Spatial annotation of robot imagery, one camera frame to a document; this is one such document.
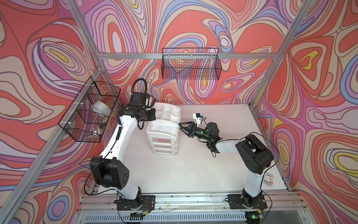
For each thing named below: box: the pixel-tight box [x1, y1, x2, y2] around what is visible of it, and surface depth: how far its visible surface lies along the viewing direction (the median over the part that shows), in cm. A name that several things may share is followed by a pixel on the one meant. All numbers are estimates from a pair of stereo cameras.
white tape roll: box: [91, 100, 112, 117], surface depth 76 cm
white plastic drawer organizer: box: [145, 102, 182, 156], surface depth 82 cm
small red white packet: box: [262, 172, 275, 187], surface depth 81 cm
